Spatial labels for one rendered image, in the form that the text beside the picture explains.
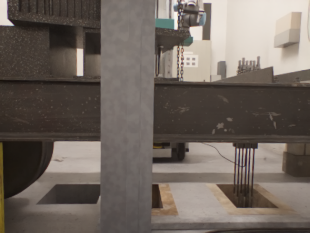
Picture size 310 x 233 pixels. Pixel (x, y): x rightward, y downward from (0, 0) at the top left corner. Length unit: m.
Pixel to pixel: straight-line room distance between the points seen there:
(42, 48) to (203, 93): 0.70
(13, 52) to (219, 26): 4.03
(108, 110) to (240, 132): 0.59
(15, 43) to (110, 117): 0.52
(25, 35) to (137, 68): 0.50
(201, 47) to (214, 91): 3.27
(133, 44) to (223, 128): 0.53
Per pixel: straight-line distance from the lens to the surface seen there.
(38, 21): 1.03
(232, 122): 1.06
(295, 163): 2.12
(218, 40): 4.64
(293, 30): 2.77
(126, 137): 0.82
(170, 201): 1.39
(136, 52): 0.83
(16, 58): 1.10
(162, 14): 2.58
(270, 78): 1.08
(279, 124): 1.16
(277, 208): 1.51
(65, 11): 1.03
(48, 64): 1.04
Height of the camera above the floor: 0.58
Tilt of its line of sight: 4 degrees down
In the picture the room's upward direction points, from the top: 1 degrees clockwise
